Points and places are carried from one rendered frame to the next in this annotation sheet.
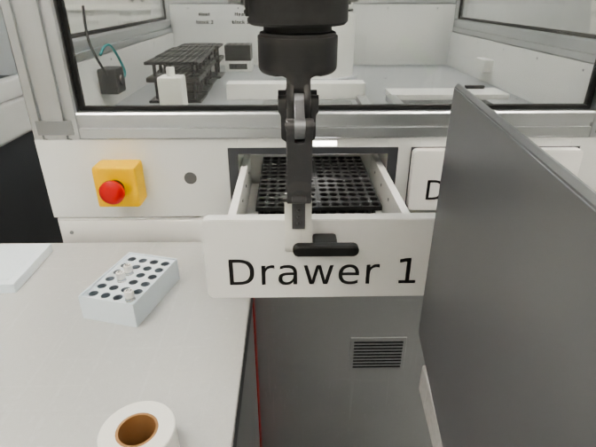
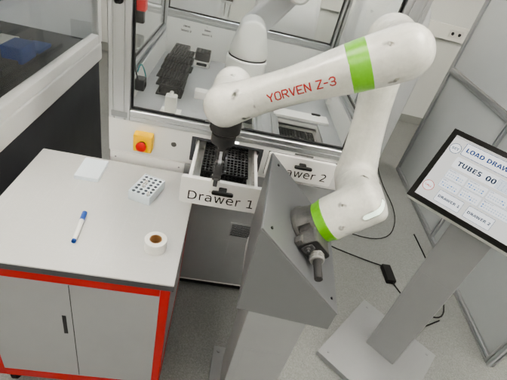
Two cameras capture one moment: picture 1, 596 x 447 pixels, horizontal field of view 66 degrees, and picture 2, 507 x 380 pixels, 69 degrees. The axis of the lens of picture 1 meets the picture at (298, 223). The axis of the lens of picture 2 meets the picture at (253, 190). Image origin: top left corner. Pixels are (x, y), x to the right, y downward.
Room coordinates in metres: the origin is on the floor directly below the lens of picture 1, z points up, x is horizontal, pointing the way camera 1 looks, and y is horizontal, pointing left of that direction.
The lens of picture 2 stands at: (-0.54, 0.01, 1.66)
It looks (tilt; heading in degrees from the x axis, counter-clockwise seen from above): 35 degrees down; 352
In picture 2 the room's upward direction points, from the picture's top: 15 degrees clockwise
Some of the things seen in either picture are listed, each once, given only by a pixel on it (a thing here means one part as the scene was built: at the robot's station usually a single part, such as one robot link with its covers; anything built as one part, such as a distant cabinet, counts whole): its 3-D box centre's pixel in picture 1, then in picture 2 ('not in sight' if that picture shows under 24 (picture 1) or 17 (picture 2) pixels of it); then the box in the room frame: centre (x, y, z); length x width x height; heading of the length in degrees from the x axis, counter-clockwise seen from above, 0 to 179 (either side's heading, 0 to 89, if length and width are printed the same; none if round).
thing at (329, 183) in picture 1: (314, 196); (225, 164); (0.70, -0.03, 0.87); 0.22 x 0.18 x 0.06; 1
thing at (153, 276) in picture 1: (132, 286); (146, 189); (0.57, 0.24, 0.78); 0.12 x 0.08 x 0.04; 166
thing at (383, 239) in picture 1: (323, 256); (221, 194); (0.50, -0.03, 0.87); 0.29 x 0.02 x 0.11; 91
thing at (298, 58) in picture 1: (297, 80); (222, 144); (0.46, 0.00, 1.09); 0.08 x 0.07 x 0.09; 2
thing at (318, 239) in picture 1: (325, 244); (222, 191); (0.47, -0.03, 0.91); 0.07 x 0.04 x 0.01; 91
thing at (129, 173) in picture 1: (120, 184); (142, 142); (0.74, 0.30, 0.88); 0.07 x 0.05 x 0.07; 91
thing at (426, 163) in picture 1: (491, 178); (299, 169); (0.76, -0.34, 0.87); 0.29 x 0.02 x 0.11; 91
